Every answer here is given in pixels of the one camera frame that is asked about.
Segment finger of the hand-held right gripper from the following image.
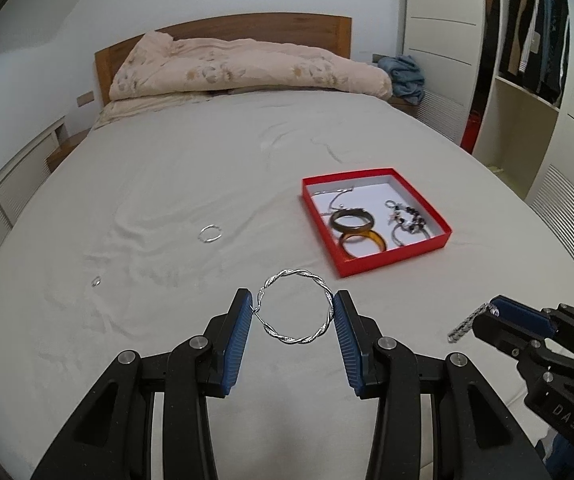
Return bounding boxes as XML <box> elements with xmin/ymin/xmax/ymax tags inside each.
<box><xmin>488</xmin><ymin>295</ymin><xmax>562</xmax><ymax>337</ymax></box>
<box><xmin>473</xmin><ymin>312</ymin><xmax>542</xmax><ymax>359</ymax></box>

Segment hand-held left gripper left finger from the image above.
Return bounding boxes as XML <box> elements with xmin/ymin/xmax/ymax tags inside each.
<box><xmin>31</xmin><ymin>287</ymin><xmax>254</xmax><ymax>480</ymax></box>

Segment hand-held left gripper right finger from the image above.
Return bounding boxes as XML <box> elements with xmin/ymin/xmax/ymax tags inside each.
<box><xmin>332</xmin><ymin>290</ymin><xmax>550</xmax><ymax>480</ymax></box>

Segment silver chain link bracelet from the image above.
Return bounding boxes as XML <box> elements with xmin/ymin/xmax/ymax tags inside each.
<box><xmin>448</xmin><ymin>304</ymin><xmax>492</xmax><ymax>345</ymax></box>

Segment red shallow box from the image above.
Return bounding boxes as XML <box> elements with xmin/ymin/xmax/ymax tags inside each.
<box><xmin>301</xmin><ymin>166</ymin><xmax>454</xmax><ymax>279</ymax></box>

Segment amber bangle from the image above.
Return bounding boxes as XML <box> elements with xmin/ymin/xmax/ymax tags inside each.
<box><xmin>337</xmin><ymin>229</ymin><xmax>389</xmax><ymax>261</ymax></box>

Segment thin silver bangle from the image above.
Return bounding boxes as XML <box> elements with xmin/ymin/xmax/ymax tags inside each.
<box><xmin>392</xmin><ymin>222</ymin><xmax>430</xmax><ymax>248</ymax></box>

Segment dark brown bangle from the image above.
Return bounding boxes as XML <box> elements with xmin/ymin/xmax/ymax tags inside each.
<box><xmin>329</xmin><ymin>208</ymin><xmax>374</xmax><ymax>235</ymax></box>

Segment thin silver hoop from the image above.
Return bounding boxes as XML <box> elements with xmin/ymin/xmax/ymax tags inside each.
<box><xmin>314</xmin><ymin>186</ymin><xmax>363</xmax><ymax>218</ymax></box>

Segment black white beaded bracelet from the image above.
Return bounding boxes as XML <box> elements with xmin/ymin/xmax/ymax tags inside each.
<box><xmin>386</xmin><ymin>199</ymin><xmax>430</xmax><ymax>233</ymax></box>

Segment blue patterned clothing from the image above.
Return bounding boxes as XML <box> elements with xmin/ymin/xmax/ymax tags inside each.
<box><xmin>534</xmin><ymin>432</ymin><xmax>574</xmax><ymax>480</ymax></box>

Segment white louvred panel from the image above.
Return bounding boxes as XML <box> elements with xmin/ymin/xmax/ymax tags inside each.
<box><xmin>524</xmin><ymin>162</ymin><xmax>574</xmax><ymax>303</ymax></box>

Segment red bag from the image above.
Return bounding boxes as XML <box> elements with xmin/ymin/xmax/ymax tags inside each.
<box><xmin>461</xmin><ymin>112</ymin><xmax>480</xmax><ymax>154</ymax></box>

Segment wooden nightstand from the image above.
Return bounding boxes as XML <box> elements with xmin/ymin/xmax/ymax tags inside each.
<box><xmin>47</xmin><ymin>129</ymin><xmax>90</xmax><ymax>171</ymax></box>
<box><xmin>389</xmin><ymin>97</ymin><xmax>420</xmax><ymax>119</ymax></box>

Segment beige pillow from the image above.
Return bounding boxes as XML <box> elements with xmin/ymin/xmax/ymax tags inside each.
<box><xmin>92</xmin><ymin>91</ymin><xmax>213</xmax><ymax>128</ymax></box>

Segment blue crumpled cloth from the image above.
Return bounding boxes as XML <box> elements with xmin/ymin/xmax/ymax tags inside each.
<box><xmin>377</xmin><ymin>55</ymin><xmax>427</xmax><ymax>106</ymax></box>

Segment beige floral duvet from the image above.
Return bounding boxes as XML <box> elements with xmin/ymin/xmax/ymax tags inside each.
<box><xmin>108</xmin><ymin>31</ymin><xmax>393</xmax><ymax>102</ymax></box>

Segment low white cabinet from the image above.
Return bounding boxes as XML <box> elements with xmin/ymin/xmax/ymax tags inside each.
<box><xmin>0</xmin><ymin>115</ymin><xmax>68</xmax><ymax>311</ymax></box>

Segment hanging clothes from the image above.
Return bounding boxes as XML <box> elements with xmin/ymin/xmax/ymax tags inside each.
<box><xmin>499</xmin><ymin>0</ymin><xmax>570</xmax><ymax>106</ymax></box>

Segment wooden headboard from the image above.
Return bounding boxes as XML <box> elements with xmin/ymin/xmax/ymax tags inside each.
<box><xmin>94</xmin><ymin>14</ymin><xmax>354</xmax><ymax>106</ymax></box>

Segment white wardrobe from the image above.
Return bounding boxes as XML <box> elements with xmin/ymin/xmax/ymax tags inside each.
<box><xmin>403</xmin><ymin>0</ymin><xmax>574</xmax><ymax>211</ymax></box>

